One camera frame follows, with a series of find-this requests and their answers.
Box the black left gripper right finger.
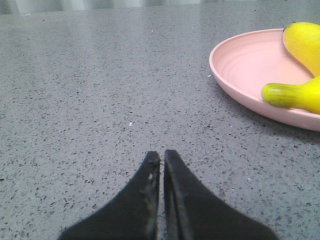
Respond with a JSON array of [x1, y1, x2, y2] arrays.
[[164, 150, 278, 240]]

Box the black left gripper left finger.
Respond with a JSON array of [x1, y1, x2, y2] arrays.
[[59, 151, 160, 240]]

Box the yellow banana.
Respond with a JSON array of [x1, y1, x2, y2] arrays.
[[261, 22, 320, 114]]

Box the pink plate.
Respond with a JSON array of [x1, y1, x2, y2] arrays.
[[209, 28, 320, 132]]

